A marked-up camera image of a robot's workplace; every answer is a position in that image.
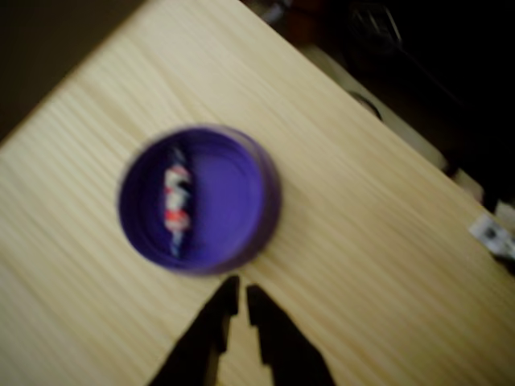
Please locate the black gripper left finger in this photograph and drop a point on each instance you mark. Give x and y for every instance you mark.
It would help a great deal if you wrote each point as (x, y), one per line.
(201, 346)

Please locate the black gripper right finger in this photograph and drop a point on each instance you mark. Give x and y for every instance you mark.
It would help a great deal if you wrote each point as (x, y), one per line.
(285, 350)

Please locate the candy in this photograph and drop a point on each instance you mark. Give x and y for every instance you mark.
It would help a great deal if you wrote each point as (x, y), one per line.
(177, 201)

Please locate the purple bowl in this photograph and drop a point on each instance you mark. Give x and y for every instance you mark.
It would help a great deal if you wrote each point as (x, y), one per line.
(229, 201)

